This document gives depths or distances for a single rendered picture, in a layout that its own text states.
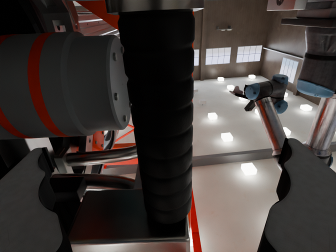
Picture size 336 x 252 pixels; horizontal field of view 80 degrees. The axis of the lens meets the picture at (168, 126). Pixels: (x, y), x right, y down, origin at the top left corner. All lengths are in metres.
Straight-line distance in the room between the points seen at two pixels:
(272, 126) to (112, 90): 0.88
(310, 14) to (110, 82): 0.69
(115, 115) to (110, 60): 0.06
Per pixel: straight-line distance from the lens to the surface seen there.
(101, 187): 0.35
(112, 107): 0.24
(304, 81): 0.85
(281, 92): 1.17
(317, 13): 0.79
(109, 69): 0.24
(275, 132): 1.04
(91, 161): 0.41
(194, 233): 3.15
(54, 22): 0.57
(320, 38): 0.81
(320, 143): 1.08
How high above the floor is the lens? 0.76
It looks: 29 degrees up
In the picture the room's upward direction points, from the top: 177 degrees clockwise
